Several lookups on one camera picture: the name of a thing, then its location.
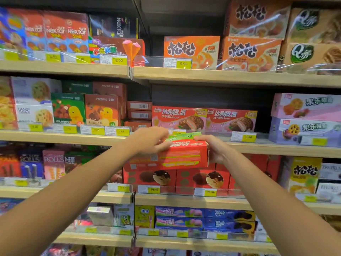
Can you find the person's right hand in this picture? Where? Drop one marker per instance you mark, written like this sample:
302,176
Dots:
219,151

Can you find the person's left hand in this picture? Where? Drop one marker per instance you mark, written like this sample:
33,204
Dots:
145,141

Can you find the person's left fingers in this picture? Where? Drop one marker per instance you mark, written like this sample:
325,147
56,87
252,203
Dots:
163,138

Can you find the person's right fingers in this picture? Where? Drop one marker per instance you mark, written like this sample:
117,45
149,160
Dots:
211,146

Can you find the red pie snack box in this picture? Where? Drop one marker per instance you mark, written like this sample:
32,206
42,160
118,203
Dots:
181,155

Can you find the person's left forearm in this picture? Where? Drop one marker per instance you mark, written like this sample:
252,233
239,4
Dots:
66,197

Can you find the person's right forearm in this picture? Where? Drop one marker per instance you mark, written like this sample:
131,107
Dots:
266,205

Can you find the pink chocolate pie box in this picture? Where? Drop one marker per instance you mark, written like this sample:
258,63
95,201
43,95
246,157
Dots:
231,120
178,118

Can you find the brown barcode box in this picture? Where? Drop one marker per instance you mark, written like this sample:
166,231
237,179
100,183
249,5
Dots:
137,124
139,105
140,115

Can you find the red chocolate puff box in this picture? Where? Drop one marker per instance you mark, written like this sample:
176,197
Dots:
149,178
263,166
202,179

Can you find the white yellow price tag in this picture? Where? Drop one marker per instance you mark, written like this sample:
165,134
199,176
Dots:
52,57
122,188
209,192
81,59
152,190
309,198
117,60
182,64
12,55
20,182

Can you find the brown duck chocolate box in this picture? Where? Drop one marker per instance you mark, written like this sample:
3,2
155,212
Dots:
102,110

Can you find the dark blue cookie box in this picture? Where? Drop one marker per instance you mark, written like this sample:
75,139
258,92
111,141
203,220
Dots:
229,215
229,226

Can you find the row of price labels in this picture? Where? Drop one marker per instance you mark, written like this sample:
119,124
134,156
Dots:
153,232
92,130

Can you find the blue pink marshmallow box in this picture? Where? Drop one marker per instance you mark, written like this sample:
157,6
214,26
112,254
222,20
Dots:
179,222
179,211

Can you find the yellow cartoon sponge box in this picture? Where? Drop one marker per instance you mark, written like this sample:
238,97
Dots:
144,216

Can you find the white cartoon sponge box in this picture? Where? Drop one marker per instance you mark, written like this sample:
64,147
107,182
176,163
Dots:
124,215

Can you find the dark green snack box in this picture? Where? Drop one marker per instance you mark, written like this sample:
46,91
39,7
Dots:
76,161

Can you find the purple fruit biscuit box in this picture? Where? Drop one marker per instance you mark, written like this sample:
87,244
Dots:
303,130

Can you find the orange cake box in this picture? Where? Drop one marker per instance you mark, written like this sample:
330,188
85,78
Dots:
249,53
257,18
191,49

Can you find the white snack box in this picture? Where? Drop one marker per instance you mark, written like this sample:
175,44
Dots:
262,229

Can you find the yellow cake box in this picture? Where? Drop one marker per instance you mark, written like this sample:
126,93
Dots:
305,174

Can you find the green duck chocolate box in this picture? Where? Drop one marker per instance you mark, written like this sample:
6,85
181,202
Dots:
68,109

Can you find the small white box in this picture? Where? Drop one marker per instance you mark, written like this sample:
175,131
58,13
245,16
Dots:
100,215

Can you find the dark green chocolate box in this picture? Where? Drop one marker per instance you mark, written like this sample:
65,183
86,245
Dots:
77,87

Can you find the pink fruit biscuit box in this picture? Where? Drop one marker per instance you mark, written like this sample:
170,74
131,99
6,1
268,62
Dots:
306,106

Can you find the brown ice cream cone box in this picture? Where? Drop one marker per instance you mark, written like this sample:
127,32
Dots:
112,46

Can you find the pink wafer roll box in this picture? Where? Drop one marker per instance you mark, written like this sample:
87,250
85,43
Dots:
53,163

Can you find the colourful striped small box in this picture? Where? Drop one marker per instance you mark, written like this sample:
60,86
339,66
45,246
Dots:
93,50

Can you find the white printed box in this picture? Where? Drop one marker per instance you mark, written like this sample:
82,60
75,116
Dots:
330,171
329,190

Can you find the black cookie box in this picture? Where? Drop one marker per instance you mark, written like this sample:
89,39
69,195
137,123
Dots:
113,26

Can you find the white chip cookie box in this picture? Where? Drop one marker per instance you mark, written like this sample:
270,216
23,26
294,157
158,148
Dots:
34,114
33,90

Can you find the blue wafer roll box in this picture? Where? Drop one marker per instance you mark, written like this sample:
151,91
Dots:
32,163

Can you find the red cookie box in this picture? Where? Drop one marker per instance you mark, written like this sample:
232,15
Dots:
56,34
77,35
36,31

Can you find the beige cake box green logo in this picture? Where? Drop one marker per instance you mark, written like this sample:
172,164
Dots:
311,57
317,25

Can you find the orange wafer stick box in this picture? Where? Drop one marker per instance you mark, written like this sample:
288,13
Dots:
9,165

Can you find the yellow biscuit box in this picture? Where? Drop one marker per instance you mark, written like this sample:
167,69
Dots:
5,89
7,115

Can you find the purple snack packet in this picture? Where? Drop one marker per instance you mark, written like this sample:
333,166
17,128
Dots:
9,204

